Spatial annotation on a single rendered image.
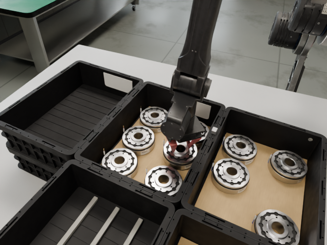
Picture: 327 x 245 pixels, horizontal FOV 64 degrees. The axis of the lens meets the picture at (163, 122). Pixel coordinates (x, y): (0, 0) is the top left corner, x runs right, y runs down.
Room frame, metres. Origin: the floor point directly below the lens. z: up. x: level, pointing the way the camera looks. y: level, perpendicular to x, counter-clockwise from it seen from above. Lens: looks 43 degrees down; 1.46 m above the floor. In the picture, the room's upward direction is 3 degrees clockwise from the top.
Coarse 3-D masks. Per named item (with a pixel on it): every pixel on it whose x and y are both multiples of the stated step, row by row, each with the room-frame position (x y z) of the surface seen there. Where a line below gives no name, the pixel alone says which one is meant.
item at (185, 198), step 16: (224, 112) 0.63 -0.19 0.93; (240, 112) 0.64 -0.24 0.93; (288, 128) 0.58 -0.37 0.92; (208, 144) 0.49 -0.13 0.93; (320, 160) 0.46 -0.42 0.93; (192, 176) 0.38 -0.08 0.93; (320, 176) 0.40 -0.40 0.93; (320, 192) 0.35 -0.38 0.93; (192, 208) 0.30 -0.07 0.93; (320, 208) 0.31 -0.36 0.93; (224, 224) 0.27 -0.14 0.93; (320, 224) 0.28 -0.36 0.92; (256, 240) 0.23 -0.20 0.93; (320, 240) 0.24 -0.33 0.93
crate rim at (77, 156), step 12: (144, 84) 0.76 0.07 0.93; (156, 84) 0.77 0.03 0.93; (132, 96) 0.69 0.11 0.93; (120, 108) 0.63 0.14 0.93; (108, 120) 0.57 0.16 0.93; (96, 132) 0.52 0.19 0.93; (84, 144) 0.47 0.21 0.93; (204, 144) 0.50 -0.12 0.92; (96, 168) 0.39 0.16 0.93; (108, 168) 0.40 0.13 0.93; (192, 168) 0.41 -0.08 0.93; (132, 180) 0.36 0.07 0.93; (156, 192) 0.33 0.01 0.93; (180, 192) 0.34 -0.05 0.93; (180, 204) 0.32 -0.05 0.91
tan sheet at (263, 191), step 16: (256, 144) 0.59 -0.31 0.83; (256, 160) 0.53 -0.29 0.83; (304, 160) 0.54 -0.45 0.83; (208, 176) 0.46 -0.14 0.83; (256, 176) 0.47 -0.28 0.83; (272, 176) 0.47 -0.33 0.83; (208, 192) 0.40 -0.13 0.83; (224, 192) 0.41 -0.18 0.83; (256, 192) 0.41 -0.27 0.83; (272, 192) 0.41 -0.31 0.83; (288, 192) 0.42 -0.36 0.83; (208, 208) 0.36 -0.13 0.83; (224, 208) 0.36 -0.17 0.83; (240, 208) 0.36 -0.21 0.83; (256, 208) 0.36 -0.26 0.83; (272, 208) 0.37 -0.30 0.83; (288, 208) 0.37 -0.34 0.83; (240, 224) 0.32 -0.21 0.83
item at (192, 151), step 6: (168, 144) 0.54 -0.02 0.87; (186, 144) 0.54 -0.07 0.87; (168, 150) 0.52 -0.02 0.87; (192, 150) 0.52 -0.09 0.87; (168, 156) 0.49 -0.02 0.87; (174, 156) 0.50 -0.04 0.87; (180, 156) 0.50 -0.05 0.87; (186, 156) 0.50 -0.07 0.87; (192, 156) 0.50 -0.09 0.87; (174, 162) 0.47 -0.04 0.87; (180, 162) 0.47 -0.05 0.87; (186, 162) 0.47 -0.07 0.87
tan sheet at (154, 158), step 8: (208, 128) 0.66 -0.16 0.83; (160, 136) 0.61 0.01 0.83; (120, 144) 0.57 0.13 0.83; (160, 144) 0.57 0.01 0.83; (152, 152) 0.54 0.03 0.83; (160, 152) 0.54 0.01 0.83; (144, 160) 0.51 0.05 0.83; (152, 160) 0.51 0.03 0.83; (160, 160) 0.51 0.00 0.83; (144, 168) 0.48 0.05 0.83; (136, 176) 0.45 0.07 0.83; (144, 176) 0.45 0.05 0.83; (184, 176) 0.45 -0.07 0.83
